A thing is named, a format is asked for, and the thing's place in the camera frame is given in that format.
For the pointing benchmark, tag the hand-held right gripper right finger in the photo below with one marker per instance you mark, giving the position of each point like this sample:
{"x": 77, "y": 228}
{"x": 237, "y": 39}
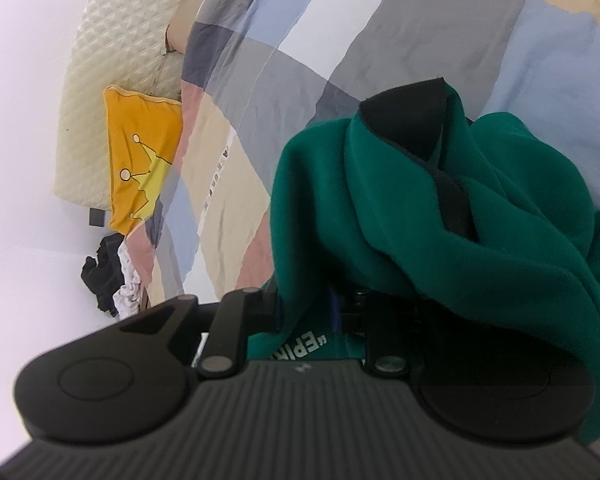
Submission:
{"x": 387, "y": 332}

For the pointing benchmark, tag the black cloth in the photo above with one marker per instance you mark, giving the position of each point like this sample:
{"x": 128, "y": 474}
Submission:
{"x": 97, "y": 275}

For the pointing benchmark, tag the cream quilted headboard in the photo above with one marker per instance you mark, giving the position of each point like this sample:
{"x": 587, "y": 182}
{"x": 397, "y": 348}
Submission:
{"x": 115, "y": 35}

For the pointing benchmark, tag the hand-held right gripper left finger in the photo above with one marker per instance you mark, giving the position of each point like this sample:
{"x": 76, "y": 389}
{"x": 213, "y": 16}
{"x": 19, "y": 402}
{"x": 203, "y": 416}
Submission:
{"x": 235, "y": 320}

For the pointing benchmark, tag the dark wall socket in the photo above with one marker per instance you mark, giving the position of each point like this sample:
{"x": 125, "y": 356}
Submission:
{"x": 97, "y": 218}

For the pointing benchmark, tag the orange crown pillow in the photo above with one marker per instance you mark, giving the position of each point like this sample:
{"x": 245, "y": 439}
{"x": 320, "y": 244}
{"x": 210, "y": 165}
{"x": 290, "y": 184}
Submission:
{"x": 130, "y": 125}

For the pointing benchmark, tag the green hoodie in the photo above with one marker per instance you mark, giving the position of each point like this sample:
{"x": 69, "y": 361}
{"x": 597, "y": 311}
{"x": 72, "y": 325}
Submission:
{"x": 405, "y": 210}

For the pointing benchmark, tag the white cloth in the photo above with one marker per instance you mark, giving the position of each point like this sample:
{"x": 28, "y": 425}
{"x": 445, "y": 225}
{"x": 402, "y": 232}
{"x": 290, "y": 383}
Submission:
{"x": 127, "y": 300}

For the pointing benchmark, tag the patchwork blanket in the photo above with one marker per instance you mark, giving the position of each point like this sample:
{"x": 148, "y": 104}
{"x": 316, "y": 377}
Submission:
{"x": 330, "y": 35}

